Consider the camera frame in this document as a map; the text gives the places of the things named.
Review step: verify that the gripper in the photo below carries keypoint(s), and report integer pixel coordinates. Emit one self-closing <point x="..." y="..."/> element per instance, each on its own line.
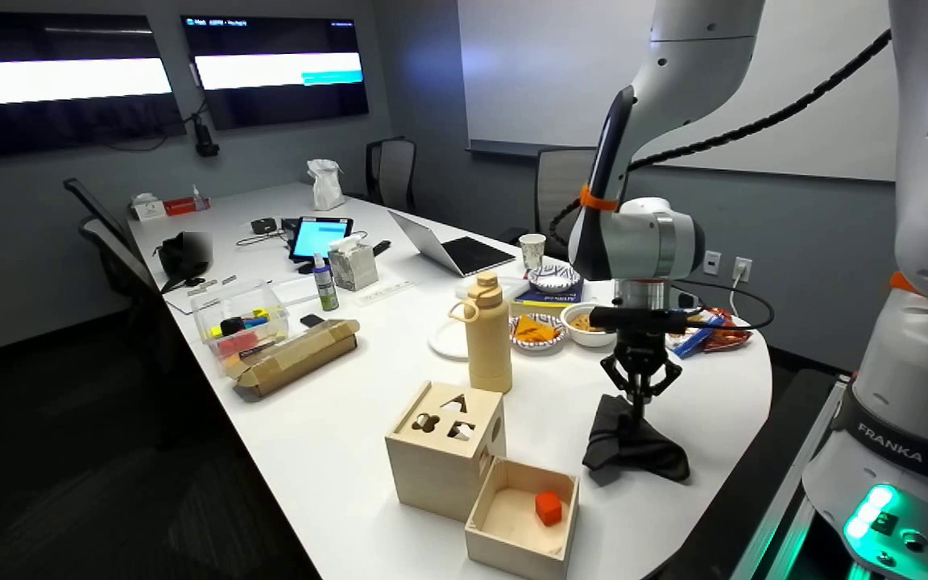
<point x="640" y="346"/>

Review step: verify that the grey towel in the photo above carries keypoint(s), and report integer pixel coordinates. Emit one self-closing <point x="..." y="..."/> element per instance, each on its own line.
<point x="633" y="451"/>

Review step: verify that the white bowl with snacks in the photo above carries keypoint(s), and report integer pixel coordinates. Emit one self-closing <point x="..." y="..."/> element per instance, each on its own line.
<point x="585" y="329"/>

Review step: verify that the heap of snack packets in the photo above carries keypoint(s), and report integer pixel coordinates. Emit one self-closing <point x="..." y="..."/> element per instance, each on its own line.
<point x="714" y="334"/>

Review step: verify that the patterned bowl with chips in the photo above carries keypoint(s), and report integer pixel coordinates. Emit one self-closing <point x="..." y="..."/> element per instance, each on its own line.
<point x="536" y="332"/>

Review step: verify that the blue book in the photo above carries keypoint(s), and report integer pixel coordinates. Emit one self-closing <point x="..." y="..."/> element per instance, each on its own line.
<point x="540" y="300"/>

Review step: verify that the patterned blue white bowl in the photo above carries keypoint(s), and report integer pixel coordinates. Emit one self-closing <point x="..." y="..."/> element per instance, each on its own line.
<point x="554" y="279"/>

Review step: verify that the beige water bottle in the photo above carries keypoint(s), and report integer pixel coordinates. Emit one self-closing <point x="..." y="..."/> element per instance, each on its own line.
<point x="490" y="346"/>

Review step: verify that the red cube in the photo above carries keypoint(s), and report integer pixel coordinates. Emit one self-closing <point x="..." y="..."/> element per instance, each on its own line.
<point x="548" y="509"/>

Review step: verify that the paper cup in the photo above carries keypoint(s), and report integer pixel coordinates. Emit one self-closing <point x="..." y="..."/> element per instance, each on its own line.
<point x="532" y="251"/>

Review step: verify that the open wooden box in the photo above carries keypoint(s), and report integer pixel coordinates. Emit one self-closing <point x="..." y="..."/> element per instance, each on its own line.
<point x="512" y="524"/>

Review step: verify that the white plate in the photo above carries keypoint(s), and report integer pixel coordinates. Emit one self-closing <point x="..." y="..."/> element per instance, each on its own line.
<point x="444" y="342"/>

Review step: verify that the office chair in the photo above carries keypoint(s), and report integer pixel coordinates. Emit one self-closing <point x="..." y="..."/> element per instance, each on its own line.
<point x="557" y="189"/>
<point x="393" y="171"/>

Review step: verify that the silver laptop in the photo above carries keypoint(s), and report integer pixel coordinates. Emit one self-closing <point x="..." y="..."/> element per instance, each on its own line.
<point x="464" y="254"/>

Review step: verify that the wooden shape sorter box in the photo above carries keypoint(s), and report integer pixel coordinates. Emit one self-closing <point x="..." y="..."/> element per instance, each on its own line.
<point x="440" y="467"/>

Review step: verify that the white power strip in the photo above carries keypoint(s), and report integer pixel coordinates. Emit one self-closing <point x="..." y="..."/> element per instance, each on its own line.
<point x="383" y="292"/>

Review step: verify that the black remote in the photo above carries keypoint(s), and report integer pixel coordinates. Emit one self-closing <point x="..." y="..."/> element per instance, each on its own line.
<point x="381" y="248"/>

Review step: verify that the white tissue box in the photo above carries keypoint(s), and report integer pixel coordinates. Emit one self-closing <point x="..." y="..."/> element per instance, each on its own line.
<point x="354" y="266"/>
<point x="147" y="208"/>

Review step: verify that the whiteboard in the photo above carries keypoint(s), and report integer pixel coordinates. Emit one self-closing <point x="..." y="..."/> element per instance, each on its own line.
<point x="561" y="72"/>

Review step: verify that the spray bottle with green label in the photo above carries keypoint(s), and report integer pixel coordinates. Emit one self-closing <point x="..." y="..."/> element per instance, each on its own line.
<point x="325" y="290"/>

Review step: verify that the black phone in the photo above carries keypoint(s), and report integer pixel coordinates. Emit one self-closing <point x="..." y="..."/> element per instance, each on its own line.
<point x="312" y="320"/>

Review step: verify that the long cardboard box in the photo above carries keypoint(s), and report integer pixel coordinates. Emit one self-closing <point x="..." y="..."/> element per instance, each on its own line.
<point x="299" y="361"/>

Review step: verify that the black tablet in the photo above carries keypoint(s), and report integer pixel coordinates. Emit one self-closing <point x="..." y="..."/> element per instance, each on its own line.
<point x="321" y="238"/>

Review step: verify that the white paper bag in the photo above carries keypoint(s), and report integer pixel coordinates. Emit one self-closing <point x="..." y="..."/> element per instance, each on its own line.
<point x="327" y="185"/>

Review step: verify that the heap of markers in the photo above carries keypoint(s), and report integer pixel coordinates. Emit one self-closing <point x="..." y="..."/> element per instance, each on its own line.
<point x="242" y="330"/>

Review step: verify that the small black case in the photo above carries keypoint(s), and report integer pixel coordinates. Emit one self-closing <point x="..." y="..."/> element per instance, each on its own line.
<point x="263" y="226"/>

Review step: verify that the clear plastic bin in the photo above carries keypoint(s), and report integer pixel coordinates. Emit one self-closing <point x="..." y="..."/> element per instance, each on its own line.
<point x="226" y="310"/>

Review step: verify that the black headset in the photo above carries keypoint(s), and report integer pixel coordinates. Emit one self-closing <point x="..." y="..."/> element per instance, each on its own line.
<point x="184" y="256"/>

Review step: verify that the red box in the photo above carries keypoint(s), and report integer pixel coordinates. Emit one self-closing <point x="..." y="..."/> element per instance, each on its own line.
<point x="186" y="206"/>

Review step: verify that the black webcam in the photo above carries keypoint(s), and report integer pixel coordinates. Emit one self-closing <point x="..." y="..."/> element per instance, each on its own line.
<point x="205" y="138"/>

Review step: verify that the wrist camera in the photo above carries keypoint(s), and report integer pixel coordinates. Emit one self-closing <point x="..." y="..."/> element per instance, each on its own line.
<point x="641" y="319"/>

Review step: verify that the white wall socket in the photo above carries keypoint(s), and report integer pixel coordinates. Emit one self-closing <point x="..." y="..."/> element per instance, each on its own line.
<point x="743" y="269"/>
<point x="711" y="263"/>

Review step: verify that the wall monitor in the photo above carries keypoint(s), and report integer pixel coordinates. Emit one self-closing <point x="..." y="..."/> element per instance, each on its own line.
<point x="279" y="72"/>
<point x="53" y="80"/>

